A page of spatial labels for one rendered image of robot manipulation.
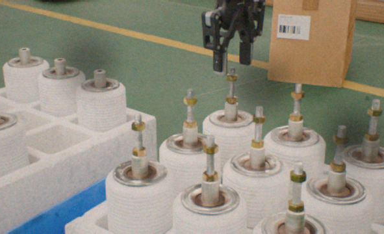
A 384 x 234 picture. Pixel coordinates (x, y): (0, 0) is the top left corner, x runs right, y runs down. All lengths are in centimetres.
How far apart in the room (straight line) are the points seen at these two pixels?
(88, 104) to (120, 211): 37
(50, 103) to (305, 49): 95
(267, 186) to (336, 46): 113
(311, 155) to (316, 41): 102
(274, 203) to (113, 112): 43
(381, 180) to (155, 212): 32
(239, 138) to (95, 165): 29
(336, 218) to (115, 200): 29
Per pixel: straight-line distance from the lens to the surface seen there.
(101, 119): 113
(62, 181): 105
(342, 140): 75
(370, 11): 283
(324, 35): 188
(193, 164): 86
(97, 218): 86
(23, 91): 131
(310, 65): 192
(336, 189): 78
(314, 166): 92
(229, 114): 97
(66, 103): 122
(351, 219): 77
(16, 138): 100
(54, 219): 102
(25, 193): 101
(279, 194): 82
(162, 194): 79
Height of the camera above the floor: 64
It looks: 22 degrees down
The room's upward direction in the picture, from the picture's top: straight up
